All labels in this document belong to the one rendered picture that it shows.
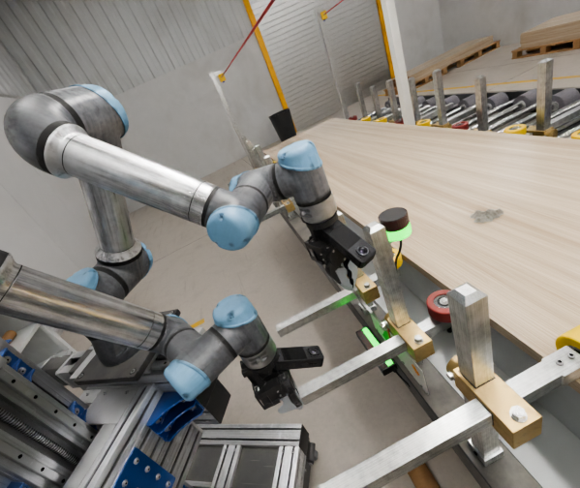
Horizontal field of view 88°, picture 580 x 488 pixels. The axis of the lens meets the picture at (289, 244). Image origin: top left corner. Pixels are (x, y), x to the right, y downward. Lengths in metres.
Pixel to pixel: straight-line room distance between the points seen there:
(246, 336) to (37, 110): 0.52
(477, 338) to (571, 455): 0.49
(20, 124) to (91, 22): 7.94
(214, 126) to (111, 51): 2.49
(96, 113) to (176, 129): 7.51
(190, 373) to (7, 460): 0.47
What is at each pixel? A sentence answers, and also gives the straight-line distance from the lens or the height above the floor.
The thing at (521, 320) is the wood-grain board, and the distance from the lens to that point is 0.79.
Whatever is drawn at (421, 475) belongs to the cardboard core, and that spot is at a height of 0.08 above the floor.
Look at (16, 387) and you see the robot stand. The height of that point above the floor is 1.17.
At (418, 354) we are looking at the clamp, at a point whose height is 0.85.
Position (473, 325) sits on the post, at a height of 1.11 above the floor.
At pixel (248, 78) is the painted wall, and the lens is 8.40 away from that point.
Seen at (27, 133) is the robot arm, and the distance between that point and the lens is 0.65.
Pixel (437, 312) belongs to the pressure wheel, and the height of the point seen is 0.91.
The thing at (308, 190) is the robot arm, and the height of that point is 1.30.
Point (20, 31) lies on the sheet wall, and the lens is 8.86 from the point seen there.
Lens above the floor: 1.50
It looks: 28 degrees down
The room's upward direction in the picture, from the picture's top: 25 degrees counter-clockwise
